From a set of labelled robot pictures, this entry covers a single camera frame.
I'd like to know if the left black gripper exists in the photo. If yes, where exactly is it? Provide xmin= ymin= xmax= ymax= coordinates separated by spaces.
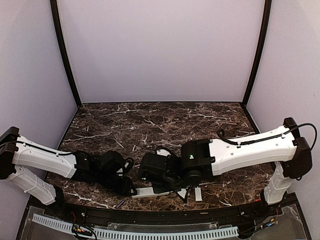
xmin=95 ymin=171 xmax=138 ymax=197

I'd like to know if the white remote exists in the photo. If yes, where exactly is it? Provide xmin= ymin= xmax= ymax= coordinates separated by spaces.
xmin=131 ymin=187 xmax=170 ymax=199

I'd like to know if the narrow white battery cover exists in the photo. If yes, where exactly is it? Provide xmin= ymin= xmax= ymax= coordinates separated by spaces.
xmin=194 ymin=186 xmax=203 ymax=202

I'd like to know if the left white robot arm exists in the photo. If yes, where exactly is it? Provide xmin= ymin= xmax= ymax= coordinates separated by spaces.
xmin=0 ymin=126 xmax=138 ymax=218

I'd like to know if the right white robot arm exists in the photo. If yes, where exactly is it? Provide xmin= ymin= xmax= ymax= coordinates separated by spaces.
xmin=138 ymin=117 xmax=314 ymax=217

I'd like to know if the black front table rail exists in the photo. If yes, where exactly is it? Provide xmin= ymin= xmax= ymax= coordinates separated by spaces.
xmin=46 ymin=201 xmax=279 ymax=227

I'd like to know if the white slotted cable duct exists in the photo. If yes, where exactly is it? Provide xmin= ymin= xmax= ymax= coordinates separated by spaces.
xmin=32 ymin=213 xmax=239 ymax=240

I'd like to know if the left black frame post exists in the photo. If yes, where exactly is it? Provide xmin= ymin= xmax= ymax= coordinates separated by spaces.
xmin=49 ymin=0 xmax=82 ymax=108

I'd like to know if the black frame post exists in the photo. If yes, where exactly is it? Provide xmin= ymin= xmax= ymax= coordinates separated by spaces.
xmin=49 ymin=0 xmax=82 ymax=108
xmin=241 ymin=0 xmax=272 ymax=108

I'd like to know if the right black frame post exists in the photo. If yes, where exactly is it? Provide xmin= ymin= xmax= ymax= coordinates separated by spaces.
xmin=241 ymin=0 xmax=272 ymax=108

